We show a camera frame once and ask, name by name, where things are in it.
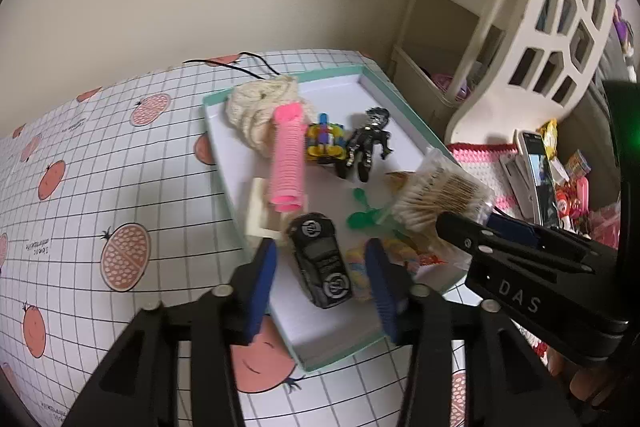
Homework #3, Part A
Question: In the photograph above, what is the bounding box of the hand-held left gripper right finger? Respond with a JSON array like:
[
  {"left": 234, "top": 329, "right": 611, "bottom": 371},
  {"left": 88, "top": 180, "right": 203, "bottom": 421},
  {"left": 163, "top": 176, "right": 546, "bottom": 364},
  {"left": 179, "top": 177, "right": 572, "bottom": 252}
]
[{"left": 364, "top": 238, "right": 581, "bottom": 427}]

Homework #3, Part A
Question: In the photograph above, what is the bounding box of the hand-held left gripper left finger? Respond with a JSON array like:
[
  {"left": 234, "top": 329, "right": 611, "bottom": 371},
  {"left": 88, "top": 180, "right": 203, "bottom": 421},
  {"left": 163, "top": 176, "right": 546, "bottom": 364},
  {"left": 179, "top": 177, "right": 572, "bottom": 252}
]
[{"left": 62, "top": 237, "right": 278, "bottom": 427}]

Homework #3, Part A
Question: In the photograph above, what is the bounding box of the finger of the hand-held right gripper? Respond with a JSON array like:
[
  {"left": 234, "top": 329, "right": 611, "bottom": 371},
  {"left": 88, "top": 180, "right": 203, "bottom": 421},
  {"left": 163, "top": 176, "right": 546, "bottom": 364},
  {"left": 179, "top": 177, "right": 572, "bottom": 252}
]
[
  {"left": 487, "top": 213, "right": 620, "bottom": 274},
  {"left": 435, "top": 212, "right": 631, "bottom": 365}
]

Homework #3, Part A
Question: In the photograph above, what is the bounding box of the black toy car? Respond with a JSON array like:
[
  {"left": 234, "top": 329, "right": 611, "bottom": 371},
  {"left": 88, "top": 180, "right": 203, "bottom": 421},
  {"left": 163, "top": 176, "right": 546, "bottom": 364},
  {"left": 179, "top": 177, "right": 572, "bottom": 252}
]
[{"left": 286, "top": 213, "right": 355, "bottom": 309}]

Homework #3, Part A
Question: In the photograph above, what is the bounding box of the teal shallow box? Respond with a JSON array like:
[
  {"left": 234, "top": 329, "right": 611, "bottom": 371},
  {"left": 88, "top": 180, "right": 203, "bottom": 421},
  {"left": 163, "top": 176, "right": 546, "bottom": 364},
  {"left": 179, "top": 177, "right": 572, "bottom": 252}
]
[{"left": 201, "top": 62, "right": 473, "bottom": 373}]

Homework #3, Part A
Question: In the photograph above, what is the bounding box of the cream plastic stand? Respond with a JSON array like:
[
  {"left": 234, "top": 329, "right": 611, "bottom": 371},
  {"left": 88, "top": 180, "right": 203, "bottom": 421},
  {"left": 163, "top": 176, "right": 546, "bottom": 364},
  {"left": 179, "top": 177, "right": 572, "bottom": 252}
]
[{"left": 245, "top": 177, "right": 291, "bottom": 239}]

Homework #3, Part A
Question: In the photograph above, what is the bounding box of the green plastic toy figure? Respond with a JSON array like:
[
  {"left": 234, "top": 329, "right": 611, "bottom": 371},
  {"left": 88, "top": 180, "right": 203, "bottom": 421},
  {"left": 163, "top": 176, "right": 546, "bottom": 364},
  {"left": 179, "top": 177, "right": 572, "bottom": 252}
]
[{"left": 346, "top": 188, "right": 401, "bottom": 233}]

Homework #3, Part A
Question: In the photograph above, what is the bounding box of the bag of cotton swabs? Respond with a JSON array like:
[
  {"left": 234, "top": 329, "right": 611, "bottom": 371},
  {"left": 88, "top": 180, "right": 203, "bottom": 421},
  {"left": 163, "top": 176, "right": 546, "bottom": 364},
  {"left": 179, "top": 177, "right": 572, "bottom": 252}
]
[{"left": 390, "top": 147, "right": 496, "bottom": 248}]

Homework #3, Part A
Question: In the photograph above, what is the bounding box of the pink hair roller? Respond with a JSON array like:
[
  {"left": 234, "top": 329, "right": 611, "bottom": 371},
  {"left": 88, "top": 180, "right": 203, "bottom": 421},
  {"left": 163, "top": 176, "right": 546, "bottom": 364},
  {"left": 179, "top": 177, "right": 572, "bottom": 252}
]
[{"left": 269, "top": 103, "right": 307, "bottom": 212}]

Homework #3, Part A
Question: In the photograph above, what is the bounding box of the black action figure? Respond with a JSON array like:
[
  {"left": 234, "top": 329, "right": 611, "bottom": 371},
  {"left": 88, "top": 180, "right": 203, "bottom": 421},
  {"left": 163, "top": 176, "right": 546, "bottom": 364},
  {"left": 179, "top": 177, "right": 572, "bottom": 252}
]
[{"left": 334, "top": 107, "right": 395, "bottom": 182}]

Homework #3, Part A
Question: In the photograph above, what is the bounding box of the colourful block toy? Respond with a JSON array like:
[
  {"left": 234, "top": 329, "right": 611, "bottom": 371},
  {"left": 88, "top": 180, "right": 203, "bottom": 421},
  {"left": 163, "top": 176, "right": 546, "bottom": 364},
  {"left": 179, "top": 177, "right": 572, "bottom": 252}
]
[{"left": 305, "top": 112, "right": 348, "bottom": 165}]

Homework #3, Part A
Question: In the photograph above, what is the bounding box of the cream crochet cloth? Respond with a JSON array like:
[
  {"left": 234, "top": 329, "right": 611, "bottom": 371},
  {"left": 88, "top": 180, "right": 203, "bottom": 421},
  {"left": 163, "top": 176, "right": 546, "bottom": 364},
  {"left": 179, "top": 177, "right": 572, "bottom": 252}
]
[{"left": 225, "top": 76, "right": 318, "bottom": 158}]

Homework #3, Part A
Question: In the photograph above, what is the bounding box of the person's right hand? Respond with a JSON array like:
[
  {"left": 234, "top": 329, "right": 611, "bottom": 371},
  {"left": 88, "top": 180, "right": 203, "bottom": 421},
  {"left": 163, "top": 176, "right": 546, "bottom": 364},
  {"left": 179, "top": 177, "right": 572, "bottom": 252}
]
[{"left": 549, "top": 349, "right": 622, "bottom": 409}]

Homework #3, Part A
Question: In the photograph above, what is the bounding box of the pink plastic case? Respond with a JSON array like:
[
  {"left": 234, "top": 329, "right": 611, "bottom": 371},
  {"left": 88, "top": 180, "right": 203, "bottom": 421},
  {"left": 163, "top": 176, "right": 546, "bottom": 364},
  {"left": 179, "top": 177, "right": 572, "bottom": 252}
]
[{"left": 574, "top": 179, "right": 592, "bottom": 220}]

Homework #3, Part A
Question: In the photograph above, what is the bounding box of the smartphone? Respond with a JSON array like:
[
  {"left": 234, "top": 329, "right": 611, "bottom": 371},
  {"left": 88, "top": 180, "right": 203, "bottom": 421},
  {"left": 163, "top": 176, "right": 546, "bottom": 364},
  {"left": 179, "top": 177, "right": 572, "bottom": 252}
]
[{"left": 515, "top": 129, "right": 561, "bottom": 228}]

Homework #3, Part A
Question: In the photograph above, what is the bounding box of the small colourful cube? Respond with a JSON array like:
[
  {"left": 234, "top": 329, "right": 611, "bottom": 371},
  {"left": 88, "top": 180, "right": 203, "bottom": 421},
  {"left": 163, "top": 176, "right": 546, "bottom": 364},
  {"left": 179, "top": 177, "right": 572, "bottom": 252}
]
[{"left": 565, "top": 149, "right": 593, "bottom": 178}]

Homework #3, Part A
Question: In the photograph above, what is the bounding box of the yellow snack packet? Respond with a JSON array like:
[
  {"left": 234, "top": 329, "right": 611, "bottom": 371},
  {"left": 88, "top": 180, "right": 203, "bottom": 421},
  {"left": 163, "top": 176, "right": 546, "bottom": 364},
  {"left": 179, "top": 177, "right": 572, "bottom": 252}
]
[{"left": 537, "top": 119, "right": 558, "bottom": 158}]

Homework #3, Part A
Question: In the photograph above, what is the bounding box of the white lattice basket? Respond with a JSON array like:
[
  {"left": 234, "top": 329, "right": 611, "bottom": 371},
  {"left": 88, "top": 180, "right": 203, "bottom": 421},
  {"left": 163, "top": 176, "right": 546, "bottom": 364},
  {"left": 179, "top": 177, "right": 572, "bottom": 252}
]
[{"left": 445, "top": 0, "right": 631, "bottom": 142}]

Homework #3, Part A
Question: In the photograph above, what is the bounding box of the pink toy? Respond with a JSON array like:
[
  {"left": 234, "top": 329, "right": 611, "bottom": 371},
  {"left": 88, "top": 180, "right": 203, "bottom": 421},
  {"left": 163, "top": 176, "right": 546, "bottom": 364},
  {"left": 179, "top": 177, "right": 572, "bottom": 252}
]
[{"left": 431, "top": 73, "right": 472, "bottom": 100}]

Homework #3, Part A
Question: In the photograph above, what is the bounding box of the black cable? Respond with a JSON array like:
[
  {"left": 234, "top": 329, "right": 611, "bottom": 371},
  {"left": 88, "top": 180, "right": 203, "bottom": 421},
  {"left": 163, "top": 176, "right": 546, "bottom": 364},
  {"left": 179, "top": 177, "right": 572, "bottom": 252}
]
[{"left": 182, "top": 52, "right": 283, "bottom": 80}]

